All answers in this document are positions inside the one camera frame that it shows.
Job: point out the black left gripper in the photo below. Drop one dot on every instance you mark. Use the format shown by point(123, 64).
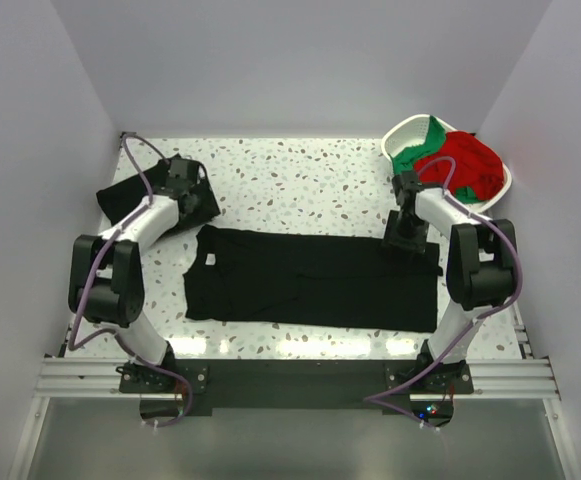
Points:
point(193, 201)

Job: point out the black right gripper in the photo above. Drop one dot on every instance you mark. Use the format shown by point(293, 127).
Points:
point(405, 240)

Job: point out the black t-shirt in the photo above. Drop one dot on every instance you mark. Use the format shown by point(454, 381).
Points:
point(326, 281)
point(115, 197)

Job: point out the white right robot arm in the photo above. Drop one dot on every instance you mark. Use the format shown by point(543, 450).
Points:
point(483, 271)

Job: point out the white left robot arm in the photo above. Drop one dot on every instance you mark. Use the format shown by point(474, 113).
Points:
point(106, 286)

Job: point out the green t-shirt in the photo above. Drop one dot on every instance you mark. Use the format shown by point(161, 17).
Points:
point(470, 169)

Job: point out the folded black t-shirt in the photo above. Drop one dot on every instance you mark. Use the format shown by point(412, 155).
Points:
point(115, 197)

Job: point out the white plastic laundry basket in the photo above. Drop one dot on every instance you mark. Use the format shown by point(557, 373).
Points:
point(422, 135)

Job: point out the red t-shirt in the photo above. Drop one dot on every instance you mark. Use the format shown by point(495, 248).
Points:
point(478, 175)

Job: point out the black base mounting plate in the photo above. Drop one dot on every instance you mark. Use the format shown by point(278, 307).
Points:
point(204, 386)

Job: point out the aluminium frame rail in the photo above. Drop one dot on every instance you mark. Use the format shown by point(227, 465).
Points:
point(492, 379)

